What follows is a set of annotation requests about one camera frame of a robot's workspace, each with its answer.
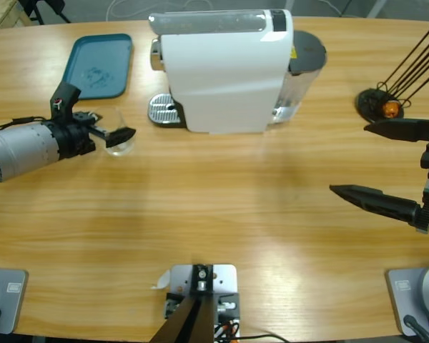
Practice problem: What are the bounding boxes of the clear drinking glass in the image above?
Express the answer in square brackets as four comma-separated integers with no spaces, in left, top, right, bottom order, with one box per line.
[82,105,136,156]

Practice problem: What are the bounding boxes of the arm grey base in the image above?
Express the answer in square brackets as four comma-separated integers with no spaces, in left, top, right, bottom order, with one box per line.
[385,263,429,337]
[0,268,29,336]

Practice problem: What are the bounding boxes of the white capsule coffee machine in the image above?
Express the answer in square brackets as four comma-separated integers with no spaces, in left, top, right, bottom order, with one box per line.
[148,9,295,136]

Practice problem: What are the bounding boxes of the metal drip tray grate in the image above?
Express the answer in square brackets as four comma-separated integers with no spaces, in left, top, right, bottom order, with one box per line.
[148,92,187,129]

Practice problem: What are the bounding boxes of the black capsule holder with rods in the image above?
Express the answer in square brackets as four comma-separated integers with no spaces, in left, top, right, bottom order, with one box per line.
[355,23,429,125]

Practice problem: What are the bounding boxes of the teal plastic tray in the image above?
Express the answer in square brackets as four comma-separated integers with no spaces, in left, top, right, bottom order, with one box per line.
[58,33,134,101]

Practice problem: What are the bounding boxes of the black tripod legs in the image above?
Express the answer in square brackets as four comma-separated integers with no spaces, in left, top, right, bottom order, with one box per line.
[21,0,72,25]

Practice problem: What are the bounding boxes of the water tank with black lid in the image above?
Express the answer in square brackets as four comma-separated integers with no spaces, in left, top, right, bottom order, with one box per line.
[271,30,328,124]

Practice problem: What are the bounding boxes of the white tape strip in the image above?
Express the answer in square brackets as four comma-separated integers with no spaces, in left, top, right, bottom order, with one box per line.
[150,269,171,290]

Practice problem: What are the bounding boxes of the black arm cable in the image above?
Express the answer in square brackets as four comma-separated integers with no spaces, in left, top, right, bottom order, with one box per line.
[0,115,54,134]

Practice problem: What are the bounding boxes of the white floor cable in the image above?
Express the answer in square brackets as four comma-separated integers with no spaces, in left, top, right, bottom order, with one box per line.
[105,0,215,19]

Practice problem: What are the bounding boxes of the white mount block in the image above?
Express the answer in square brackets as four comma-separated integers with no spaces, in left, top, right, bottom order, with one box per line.
[160,263,241,343]

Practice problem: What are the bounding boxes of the dark camera post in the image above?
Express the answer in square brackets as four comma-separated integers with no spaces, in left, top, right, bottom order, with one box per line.
[149,264,215,343]

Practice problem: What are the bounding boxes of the black cable at mount block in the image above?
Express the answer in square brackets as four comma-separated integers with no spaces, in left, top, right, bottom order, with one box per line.
[235,333,290,343]

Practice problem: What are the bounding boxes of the orange cable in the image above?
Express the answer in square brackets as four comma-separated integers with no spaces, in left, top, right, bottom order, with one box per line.
[214,320,240,339]

